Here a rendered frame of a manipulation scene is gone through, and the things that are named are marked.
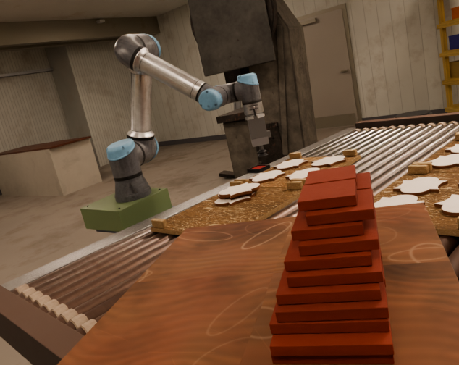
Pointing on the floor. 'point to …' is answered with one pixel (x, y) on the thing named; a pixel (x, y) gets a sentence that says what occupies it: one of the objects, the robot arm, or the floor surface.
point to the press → (255, 59)
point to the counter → (47, 168)
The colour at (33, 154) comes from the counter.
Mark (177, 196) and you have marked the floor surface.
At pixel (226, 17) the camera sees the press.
